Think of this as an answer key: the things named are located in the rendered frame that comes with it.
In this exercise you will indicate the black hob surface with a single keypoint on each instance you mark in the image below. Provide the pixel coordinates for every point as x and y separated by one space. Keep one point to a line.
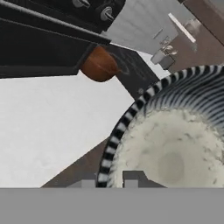
135 71

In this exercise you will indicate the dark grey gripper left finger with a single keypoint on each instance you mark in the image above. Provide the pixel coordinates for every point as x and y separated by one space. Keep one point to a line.
87 183

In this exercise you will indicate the brown round bowl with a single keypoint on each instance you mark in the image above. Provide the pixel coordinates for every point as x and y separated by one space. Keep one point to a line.
99 65

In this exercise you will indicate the grey metal tap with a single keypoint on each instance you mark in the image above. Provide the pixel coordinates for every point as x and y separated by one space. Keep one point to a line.
164 54

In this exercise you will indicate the black white striped bowl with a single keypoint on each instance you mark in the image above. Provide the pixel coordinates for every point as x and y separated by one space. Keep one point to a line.
175 131

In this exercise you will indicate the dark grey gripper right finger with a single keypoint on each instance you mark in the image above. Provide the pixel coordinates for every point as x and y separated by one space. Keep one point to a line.
140 179

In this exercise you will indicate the silver stove knob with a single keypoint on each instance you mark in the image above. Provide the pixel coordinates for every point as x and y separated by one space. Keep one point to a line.
80 3
106 13

